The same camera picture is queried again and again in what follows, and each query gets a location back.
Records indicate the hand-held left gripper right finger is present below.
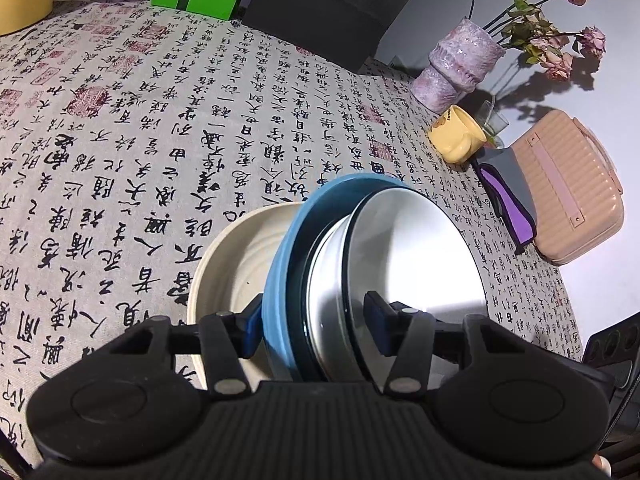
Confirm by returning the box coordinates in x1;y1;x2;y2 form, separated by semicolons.
363;290;531;395

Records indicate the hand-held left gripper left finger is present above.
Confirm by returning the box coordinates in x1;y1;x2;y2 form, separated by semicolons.
107;292;266;401

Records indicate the blue bowl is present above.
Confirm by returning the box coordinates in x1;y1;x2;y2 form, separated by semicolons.
261;172;416;383

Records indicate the white bowl with black rim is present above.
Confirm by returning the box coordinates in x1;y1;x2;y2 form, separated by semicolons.
344;186;488;386
300;205;373;383

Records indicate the cream plate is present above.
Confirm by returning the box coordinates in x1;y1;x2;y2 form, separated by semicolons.
187;203;307;391

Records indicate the small pink suitcase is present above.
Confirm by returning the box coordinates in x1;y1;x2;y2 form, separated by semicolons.
510;109;626;267

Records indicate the grey and purple pouch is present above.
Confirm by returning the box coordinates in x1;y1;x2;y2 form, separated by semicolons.
472;146;538;256

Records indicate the yellow mug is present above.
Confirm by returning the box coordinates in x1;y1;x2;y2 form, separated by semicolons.
427;106;487;164

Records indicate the clear glass cup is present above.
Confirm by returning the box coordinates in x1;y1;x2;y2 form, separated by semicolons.
472;100;510;148

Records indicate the black paper bag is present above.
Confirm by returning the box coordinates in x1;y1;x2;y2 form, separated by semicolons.
240;0;431;73

